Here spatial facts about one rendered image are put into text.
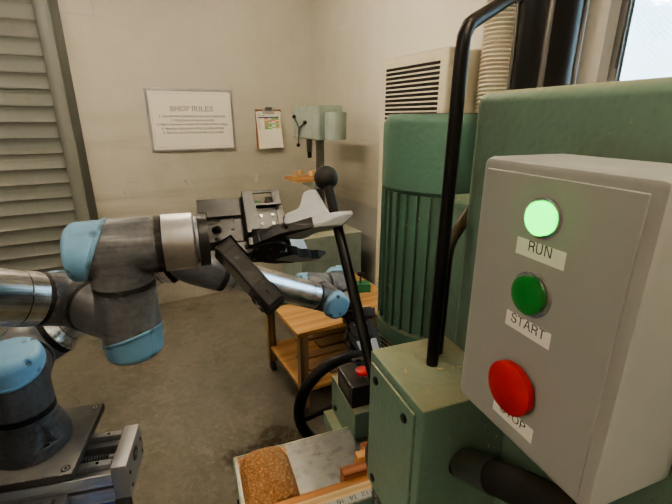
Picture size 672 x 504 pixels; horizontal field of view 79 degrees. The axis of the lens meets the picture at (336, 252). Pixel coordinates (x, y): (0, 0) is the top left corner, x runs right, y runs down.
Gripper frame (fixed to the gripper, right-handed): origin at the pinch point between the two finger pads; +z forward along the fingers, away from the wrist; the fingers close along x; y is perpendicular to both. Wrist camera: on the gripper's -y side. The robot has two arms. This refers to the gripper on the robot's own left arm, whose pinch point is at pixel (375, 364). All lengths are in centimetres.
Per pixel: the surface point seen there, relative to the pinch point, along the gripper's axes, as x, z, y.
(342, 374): 17.8, 10.6, -23.2
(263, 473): 36.5, 24.4, -23.2
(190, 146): 37, -247, 93
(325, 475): 25.8, 26.9, -20.4
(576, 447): 27, 41, -81
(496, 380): 28, 37, -79
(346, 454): 20.6, 24.2, -18.8
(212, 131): 19, -255, 85
